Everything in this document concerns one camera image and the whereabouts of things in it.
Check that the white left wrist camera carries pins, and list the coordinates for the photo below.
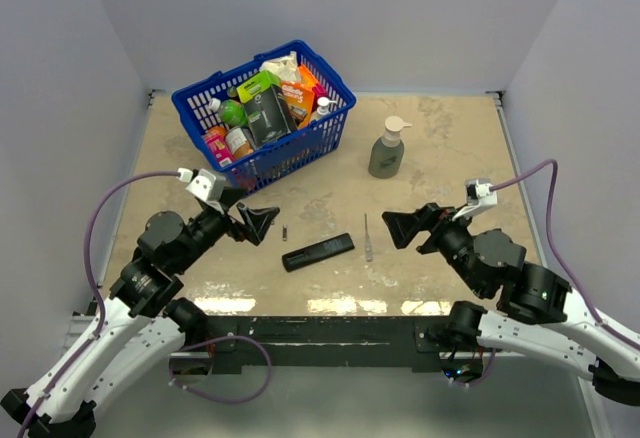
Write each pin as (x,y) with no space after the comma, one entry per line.
(208,186)

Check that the green round bottle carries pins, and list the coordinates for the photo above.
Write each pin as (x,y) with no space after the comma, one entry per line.
(229,111)

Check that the white pump bottle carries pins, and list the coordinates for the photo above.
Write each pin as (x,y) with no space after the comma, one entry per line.
(322,109)

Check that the orange labelled jar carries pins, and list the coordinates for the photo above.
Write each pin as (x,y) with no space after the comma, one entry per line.
(240,142)

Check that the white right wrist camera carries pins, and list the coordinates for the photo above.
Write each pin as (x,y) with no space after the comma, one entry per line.
(479,198)

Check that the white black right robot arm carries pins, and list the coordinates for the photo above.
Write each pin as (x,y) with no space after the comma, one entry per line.
(538,313)

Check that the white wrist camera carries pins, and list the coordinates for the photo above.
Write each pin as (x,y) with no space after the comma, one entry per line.
(208,186)
(479,198)

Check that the pink snack packet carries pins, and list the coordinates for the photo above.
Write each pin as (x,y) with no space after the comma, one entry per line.
(214,138)

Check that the black remote control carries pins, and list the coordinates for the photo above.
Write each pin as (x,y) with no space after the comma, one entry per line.
(317,252)

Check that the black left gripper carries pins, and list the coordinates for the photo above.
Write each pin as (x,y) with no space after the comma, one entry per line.
(258,221)

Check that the black green razor box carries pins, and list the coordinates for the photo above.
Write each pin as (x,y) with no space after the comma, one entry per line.
(268,114)

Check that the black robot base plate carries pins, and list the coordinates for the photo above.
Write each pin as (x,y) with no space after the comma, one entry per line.
(415,342)

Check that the beige crumpled bag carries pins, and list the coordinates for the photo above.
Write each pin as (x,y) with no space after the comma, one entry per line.
(286,67)

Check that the grey soap pump bottle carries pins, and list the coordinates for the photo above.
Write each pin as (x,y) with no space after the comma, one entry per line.
(388,151)

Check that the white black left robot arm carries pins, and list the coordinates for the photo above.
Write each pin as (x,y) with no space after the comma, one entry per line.
(141,322)

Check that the blue plastic shopping basket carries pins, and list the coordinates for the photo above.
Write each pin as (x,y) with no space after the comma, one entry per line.
(292,152)

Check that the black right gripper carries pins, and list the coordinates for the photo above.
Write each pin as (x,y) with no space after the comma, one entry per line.
(435,219)

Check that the orange razor blade box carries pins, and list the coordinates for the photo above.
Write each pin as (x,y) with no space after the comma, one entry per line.
(300,101)

